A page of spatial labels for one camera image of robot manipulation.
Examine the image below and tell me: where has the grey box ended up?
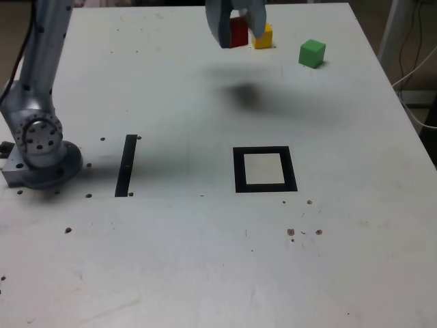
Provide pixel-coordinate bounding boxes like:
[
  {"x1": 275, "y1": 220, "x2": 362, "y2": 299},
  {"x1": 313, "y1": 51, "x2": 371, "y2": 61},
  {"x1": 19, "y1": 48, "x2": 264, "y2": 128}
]
[{"x1": 395, "y1": 89, "x2": 437, "y2": 105}]

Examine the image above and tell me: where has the white post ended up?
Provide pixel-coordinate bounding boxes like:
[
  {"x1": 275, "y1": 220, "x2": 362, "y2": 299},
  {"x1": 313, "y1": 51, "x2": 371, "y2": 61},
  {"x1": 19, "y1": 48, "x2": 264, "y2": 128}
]
[{"x1": 377, "y1": 0, "x2": 402, "y2": 66}]

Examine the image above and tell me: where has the thin black background cable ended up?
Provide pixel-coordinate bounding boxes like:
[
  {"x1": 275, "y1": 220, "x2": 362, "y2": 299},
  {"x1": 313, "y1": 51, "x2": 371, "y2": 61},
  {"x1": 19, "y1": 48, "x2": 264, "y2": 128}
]
[{"x1": 398, "y1": 0, "x2": 427, "y2": 81}]

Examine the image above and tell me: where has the green cube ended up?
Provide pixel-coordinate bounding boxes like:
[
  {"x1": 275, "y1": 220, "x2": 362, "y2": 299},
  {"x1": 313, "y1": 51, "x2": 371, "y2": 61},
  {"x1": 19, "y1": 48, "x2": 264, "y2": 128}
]
[{"x1": 298, "y1": 38, "x2": 327, "y2": 70}]

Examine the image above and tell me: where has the red cube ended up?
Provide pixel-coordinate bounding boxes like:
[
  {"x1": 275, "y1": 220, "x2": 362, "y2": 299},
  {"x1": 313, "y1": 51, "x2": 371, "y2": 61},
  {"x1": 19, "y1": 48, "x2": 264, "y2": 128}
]
[{"x1": 229, "y1": 16, "x2": 249, "y2": 49}]

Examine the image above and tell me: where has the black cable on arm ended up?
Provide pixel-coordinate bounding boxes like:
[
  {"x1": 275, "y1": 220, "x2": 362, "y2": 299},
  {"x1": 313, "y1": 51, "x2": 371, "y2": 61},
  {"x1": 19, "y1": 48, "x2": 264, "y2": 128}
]
[{"x1": 0, "y1": 0, "x2": 38, "y2": 103}]

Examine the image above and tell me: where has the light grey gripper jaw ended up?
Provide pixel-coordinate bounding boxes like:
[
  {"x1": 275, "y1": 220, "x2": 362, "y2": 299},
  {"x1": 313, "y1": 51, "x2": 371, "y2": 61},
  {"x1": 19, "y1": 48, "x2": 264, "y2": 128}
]
[{"x1": 238, "y1": 0, "x2": 268, "y2": 39}]

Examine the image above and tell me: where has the yellow cube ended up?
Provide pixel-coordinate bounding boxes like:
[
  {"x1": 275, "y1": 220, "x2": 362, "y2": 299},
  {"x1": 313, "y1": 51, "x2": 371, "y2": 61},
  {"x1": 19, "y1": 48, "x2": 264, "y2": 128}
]
[{"x1": 251, "y1": 23, "x2": 274, "y2": 50}]

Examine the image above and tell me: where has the white cable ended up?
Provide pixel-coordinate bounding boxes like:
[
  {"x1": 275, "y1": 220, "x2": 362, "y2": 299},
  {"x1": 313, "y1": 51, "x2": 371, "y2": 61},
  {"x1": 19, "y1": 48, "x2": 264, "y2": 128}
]
[{"x1": 391, "y1": 43, "x2": 437, "y2": 130}]

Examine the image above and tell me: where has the black tape square outline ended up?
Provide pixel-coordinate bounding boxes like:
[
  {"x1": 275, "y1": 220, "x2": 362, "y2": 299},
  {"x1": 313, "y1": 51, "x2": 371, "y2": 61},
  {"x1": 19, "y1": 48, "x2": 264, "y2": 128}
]
[{"x1": 232, "y1": 146, "x2": 298, "y2": 193}]

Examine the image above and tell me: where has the black tape strip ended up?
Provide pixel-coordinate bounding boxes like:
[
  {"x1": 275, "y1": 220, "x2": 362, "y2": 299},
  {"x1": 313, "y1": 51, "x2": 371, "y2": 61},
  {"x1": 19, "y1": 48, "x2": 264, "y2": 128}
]
[{"x1": 114, "y1": 134, "x2": 138, "y2": 198}]

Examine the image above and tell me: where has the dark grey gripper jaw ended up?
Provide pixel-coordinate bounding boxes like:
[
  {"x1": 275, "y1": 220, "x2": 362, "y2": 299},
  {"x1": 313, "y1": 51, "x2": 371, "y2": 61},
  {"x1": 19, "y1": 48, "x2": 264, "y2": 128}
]
[{"x1": 204, "y1": 0, "x2": 234, "y2": 49}]

